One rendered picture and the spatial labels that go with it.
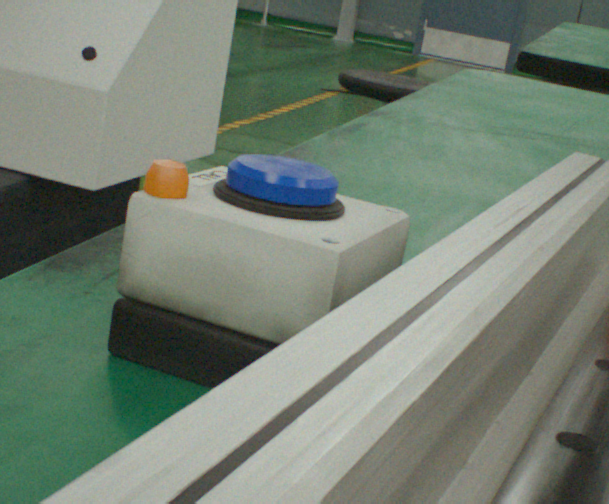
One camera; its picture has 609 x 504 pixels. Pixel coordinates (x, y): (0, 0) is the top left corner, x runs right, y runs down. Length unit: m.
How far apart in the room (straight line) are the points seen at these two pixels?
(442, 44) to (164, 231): 11.16
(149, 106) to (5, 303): 0.25
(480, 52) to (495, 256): 11.20
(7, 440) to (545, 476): 0.17
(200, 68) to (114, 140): 0.11
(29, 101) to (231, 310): 0.29
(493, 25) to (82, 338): 11.08
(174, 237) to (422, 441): 0.19
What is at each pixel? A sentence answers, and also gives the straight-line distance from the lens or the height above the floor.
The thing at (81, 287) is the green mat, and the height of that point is 0.78.
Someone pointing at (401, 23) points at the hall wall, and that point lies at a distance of 11.62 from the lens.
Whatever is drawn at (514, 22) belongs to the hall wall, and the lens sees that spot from 11.44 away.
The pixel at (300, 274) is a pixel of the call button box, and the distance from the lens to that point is 0.37.
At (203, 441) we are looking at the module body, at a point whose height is 0.86.
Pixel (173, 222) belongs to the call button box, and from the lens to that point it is 0.39.
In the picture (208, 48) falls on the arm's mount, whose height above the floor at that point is 0.85.
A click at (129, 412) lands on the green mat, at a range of 0.37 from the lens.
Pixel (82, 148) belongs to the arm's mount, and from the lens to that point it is 0.63.
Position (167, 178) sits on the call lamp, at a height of 0.85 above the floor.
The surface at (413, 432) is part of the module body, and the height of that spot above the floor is 0.85.
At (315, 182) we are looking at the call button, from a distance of 0.40.
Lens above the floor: 0.93
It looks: 15 degrees down
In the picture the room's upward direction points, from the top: 10 degrees clockwise
